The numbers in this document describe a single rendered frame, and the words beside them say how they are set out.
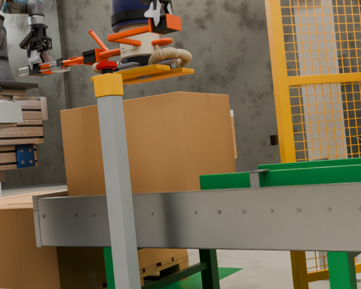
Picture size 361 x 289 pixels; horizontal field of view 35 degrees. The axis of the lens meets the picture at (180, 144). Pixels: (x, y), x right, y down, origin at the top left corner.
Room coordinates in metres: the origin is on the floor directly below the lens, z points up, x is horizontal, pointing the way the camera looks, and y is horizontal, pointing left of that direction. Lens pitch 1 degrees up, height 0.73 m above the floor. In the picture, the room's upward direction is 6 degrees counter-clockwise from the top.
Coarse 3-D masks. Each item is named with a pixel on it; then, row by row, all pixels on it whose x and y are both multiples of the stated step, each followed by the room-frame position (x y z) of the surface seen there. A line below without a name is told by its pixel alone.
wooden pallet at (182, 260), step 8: (176, 256) 3.18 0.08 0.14; (184, 256) 3.24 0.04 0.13; (160, 264) 3.06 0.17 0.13; (168, 264) 3.11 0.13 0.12; (176, 264) 3.20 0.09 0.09; (184, 264) 3.23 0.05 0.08; (144, 272) 2.93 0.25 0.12; (152, 272) 2.99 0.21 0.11; (160, 272) 3.27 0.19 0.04; (168, 272) 3.23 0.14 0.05; (96, 288) 2.63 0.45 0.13; (104, 288) 2.67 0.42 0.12
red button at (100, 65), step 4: (100, 64) 1.81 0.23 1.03; (104, 64) 1.80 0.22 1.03; (108, 64) 1.81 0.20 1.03; (112, 64) 1.81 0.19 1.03; (116, 64) 1.83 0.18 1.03; (96, 68) 1.83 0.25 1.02; (100, 68) 1.82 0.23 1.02; (104, 68) 1.81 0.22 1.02; (108, 68) 1.82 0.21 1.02; (112, 68) 1.83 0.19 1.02; (104, 72) 1.82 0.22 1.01; (108, 72) 1.82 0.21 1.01; (112, 72) 1.83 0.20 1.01
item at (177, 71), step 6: (162, 72) 2.40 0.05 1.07; (168, 72) 2.38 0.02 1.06; (174, 72) 2.37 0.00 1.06; (180, 72) 2.36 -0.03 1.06; (186, 72) 2.38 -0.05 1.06; (192, 72) 2.42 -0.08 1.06; (132, 78) 2.48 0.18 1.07; (150, 78) 2.44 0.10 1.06; (156, 78) 2.47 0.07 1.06; (162, 78) 2.48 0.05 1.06; (132, 84) 2.60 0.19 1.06
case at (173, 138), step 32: (160, 96) 2.12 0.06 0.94; (192, 96) 2.15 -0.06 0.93; (224, 96) 2.37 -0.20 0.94; (64, 128) 2.38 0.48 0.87; (96, 128) 2.29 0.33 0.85; (128, 128) 2.20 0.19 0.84; (160, 128) 2.12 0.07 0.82; (192, 128) 2.13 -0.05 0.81; (224, 128) 2.35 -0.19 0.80; (96, 160) 2.29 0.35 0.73; (128, 160) 2.21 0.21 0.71; (160, 160) 2.13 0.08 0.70; (192, 160) 2.11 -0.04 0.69; (224, 160) 2.33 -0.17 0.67; (96, 192) 2.30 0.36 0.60
